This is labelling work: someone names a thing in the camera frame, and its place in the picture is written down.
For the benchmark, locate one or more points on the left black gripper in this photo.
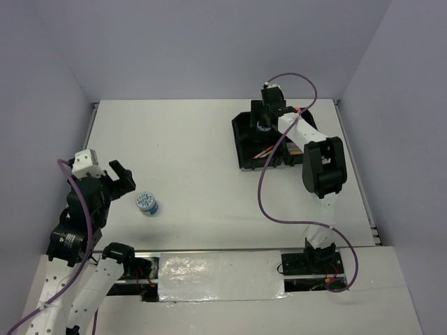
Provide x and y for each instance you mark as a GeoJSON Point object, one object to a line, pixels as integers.
{"type": "Point", "coordinates": [125, 183]}

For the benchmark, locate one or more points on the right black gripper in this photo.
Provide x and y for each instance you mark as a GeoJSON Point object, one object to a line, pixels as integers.
{"type": "Point", "coordinates": [258, 107]}

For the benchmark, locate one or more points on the blue tape roll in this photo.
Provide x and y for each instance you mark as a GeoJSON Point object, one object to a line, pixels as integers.
{"type": "Point", "coordinates": [146, 203]}
{"type": "Point", "coordinates": [260, 128]}

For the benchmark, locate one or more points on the blue tape roll front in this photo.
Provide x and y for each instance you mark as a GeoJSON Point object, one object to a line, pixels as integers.
{"type": "Point", "coordinates": [146, 203]}

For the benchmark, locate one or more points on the orange slim highlighter pen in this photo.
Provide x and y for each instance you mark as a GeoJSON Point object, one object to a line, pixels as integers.
{"type": "Point", "coordinates": [264, 153]}

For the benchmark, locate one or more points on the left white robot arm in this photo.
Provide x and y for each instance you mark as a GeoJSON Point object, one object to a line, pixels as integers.
{"type": "Point", "coordinates": [65, 305]}

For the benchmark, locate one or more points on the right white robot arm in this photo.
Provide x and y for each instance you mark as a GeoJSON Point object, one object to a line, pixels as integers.
{"type": "Point", "coordinates": [323, 167]}

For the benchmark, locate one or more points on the black compartment organizer tray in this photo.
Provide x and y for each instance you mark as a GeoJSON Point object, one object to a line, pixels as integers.
{"type": "Point", "coordinates": [248, 143]}

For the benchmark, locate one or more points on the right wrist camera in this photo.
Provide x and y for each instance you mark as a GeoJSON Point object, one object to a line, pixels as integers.
{"type": "Point", "coordinates": [271, 85]}

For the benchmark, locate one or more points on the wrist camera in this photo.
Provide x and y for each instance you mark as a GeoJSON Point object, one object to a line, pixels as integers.
{"type": "Point", "coordinates": [271, 85]}
{"type": "Point", "coordinates": [85, 164]}

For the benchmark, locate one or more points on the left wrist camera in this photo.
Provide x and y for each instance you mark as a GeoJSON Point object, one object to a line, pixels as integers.
{"type": "Point", "coordinates": [85, 164]}

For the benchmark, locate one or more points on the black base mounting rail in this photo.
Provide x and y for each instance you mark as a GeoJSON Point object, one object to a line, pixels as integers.
{"type": "Point", "coordinates": [225, 276]}

